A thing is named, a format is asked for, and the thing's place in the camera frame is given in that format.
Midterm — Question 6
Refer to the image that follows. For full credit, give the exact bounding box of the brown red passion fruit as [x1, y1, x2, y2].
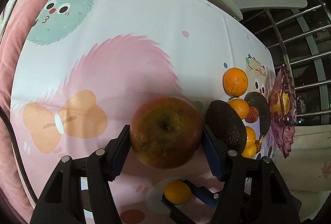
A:
[255, 140, 261, 154]

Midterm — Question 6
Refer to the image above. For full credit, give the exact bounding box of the small orange tangerine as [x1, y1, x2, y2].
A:
[245, 126, 256, 149]

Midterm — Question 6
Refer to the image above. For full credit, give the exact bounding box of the dark red passion fruit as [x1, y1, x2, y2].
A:
[245, 106, 259, 123]

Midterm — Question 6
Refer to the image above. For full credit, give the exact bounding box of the dark green avocado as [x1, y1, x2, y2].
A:
[205, 100, 247, 154]

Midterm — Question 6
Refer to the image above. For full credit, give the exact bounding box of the overripe black banana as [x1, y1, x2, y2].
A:
[245, 92, 271, 144]

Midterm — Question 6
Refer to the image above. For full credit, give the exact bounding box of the large orange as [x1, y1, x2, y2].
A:
[223, 67, 248, 97]

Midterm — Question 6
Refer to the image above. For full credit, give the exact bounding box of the white floral curtain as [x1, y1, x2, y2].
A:
[273, 125, 330, 192]

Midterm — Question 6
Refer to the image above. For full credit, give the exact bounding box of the pink velvet cushion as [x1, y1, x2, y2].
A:
[1, 0, 48, 223]

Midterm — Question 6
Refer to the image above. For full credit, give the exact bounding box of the purple glass fruit bowl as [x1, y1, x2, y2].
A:
[269, 65, 297, 158]

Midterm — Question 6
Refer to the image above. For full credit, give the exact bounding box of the yellow pear in bowl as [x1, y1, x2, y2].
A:
[269, 91, 291, 115]

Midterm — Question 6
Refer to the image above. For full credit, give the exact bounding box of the cartoon printed tablecloth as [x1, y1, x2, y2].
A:
[10, 0, 274, 201]

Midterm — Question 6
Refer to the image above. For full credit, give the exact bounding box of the metal window railing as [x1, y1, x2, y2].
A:
[242, 0, 330, 126]

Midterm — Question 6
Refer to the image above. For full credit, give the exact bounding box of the black cable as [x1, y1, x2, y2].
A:
[0, 106, 39, 201]

